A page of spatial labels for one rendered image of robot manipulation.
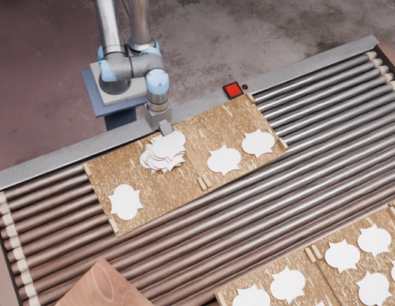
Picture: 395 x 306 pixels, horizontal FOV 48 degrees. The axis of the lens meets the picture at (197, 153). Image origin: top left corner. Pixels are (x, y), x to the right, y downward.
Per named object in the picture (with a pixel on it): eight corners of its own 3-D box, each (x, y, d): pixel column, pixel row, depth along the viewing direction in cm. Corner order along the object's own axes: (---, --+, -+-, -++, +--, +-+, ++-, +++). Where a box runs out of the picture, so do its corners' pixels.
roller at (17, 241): (5, 242, 172) (2, 238, 168) (392, 82, 223) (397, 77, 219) (9, 253, 171) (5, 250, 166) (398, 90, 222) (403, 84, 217)
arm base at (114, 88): (93, 76, 208) (90, 63, 200) (122, 65, 213) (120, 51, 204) (107, 99, 203) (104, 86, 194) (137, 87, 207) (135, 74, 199)
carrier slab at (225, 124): (169, 128, 196) (169, 126, 195) (246, 94, 208) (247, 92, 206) (208, 193, 183) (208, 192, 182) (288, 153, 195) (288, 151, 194)
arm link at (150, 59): (129, 48, 154) (133, 72, 149) (160, 44, 156) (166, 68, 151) (130, 62, 161) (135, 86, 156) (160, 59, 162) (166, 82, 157)
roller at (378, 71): (-1, 220, 176) (-6, 216, 172) (380, 68, 227) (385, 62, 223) (2, 231, 174) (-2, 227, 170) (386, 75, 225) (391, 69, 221)
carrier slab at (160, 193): (82, 166, 185) (81, 164, 183) (169, 129, 196) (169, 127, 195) (116, 238, 172) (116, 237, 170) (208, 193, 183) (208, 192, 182)
